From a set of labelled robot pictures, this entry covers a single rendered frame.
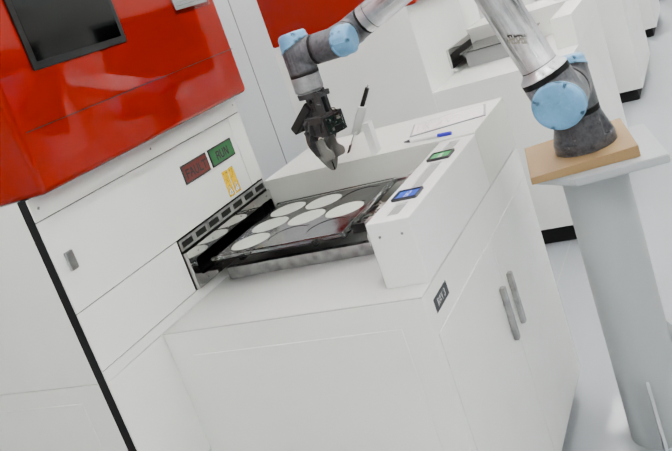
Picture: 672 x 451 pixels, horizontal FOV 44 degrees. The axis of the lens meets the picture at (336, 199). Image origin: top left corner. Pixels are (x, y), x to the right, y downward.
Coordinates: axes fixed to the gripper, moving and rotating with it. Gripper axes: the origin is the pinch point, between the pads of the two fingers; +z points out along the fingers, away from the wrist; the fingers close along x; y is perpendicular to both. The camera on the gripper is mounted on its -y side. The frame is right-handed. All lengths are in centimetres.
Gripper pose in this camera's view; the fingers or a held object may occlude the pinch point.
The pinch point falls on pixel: (331, 165)
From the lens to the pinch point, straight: 214.2
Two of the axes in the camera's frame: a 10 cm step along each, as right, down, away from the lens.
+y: 6.2, -0.1, -7.8
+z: 3.2, 9.2, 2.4
